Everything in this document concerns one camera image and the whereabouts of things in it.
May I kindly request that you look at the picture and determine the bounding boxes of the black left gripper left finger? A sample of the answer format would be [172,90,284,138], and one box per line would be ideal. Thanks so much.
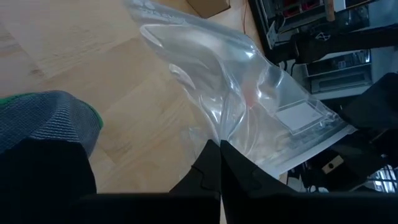
[71,139,222,224]

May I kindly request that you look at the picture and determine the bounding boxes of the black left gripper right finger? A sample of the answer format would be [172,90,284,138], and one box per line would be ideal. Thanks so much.
[220,139,398,224]

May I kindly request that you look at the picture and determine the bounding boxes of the clear plastic bag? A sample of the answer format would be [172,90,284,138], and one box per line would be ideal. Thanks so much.
[124,0,358,180]

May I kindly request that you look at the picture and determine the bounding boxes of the small cardboard box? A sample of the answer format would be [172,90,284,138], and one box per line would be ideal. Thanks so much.
[185,0,231,19]

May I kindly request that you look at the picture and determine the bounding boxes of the red storage bin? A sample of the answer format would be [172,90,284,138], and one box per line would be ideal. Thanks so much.
[281,0,323,16]

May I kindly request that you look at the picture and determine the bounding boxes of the silver mounting bracket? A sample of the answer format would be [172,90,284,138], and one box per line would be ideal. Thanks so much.
[266,20,278,48]

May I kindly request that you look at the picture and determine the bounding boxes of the black aluminium table frame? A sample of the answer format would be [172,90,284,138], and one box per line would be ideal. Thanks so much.
[248,0,299,65]

